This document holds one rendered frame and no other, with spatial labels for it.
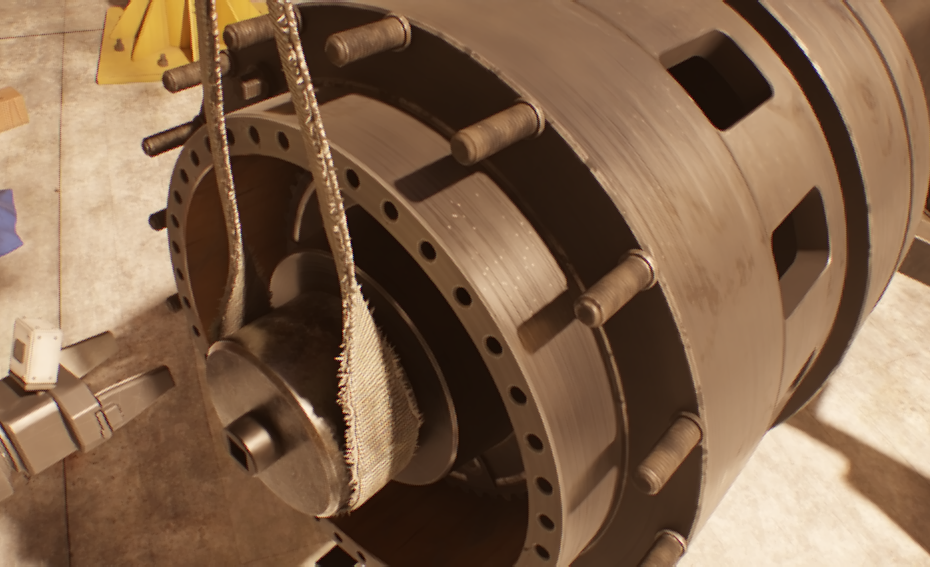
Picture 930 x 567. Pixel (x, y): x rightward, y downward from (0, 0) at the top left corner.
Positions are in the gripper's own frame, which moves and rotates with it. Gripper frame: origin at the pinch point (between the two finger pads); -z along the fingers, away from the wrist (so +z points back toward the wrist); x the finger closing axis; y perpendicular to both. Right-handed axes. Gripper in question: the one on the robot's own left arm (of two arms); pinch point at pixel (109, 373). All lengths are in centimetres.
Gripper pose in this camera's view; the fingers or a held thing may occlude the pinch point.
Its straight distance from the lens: 66.9
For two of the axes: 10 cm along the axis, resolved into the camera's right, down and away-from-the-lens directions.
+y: -1.4, -8.8, -4.6
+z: -6.5, 4.3, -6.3
